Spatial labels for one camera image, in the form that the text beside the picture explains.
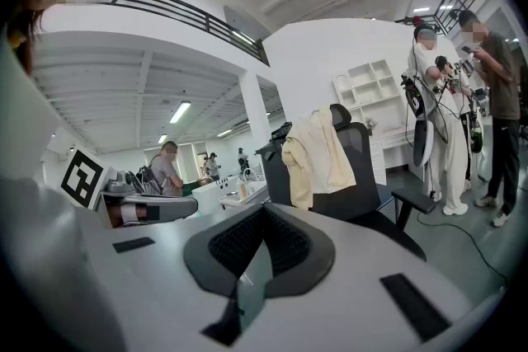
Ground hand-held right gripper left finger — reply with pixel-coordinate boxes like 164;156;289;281
61;201;267;352

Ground black office chair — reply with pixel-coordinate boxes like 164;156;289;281
311;103;437;263

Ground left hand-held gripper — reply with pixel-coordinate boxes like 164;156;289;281
60;146;199;225

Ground pale yellow clothes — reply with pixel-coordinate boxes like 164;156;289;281
280;107;358;212

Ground black floor cable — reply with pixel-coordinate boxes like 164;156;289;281
416;212;509;286

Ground tube ceiling light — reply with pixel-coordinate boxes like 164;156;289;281
168;101;192;124

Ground person's left hand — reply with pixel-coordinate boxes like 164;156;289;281
107;204;148;228

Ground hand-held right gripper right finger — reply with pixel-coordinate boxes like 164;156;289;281
238;202;474;352

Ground black metal railing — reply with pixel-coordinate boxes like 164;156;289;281
111;0;271;67

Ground white low cabinet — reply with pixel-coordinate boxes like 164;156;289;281
368;126;426;185

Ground white cubby shelf unit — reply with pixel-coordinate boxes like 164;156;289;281
332;59;409;137

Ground white counter black knobs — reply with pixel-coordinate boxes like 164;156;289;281
191;176;240;215

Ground white oval shell device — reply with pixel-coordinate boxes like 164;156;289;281
412;110;435;168

